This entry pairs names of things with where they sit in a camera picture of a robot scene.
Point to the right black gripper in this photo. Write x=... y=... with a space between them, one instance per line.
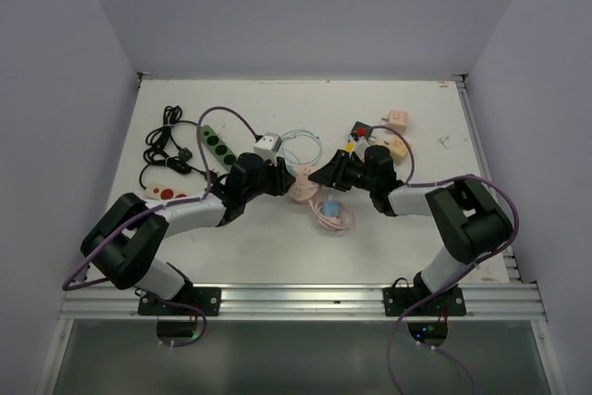
x=333 y=173

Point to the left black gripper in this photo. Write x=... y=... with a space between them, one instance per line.
x=281 y=178

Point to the pink round charging base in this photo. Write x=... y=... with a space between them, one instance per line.
x=303 y=190

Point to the blue charger cube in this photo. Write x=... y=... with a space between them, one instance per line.
x=330 y=209

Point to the dark green cube adapter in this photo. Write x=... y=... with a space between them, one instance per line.
x=360 y=129

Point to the green power strip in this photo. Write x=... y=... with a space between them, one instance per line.
x=217 y=147

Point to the beige cube adapter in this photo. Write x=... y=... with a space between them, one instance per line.
x=398 y=149

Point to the pink cube adapter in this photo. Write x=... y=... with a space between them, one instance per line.
x=397 y=120

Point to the beige power strip red sockets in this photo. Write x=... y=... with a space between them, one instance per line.
x=157 y=191

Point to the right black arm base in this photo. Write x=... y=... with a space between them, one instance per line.
x=401 y=295

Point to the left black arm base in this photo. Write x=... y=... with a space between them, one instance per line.
x=183 y=320

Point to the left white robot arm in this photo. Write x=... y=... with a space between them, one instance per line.
x=124 y=243

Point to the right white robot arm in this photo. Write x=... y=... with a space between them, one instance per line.
x=470 y=222

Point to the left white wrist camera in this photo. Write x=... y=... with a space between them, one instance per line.
x=267 y=147

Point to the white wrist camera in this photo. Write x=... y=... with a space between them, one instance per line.
x=352 y=141
x=267 y=147

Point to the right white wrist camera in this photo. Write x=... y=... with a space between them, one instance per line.
x=352 y=141

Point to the aluminium frame rail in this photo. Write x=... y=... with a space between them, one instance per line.
x=301 y=302

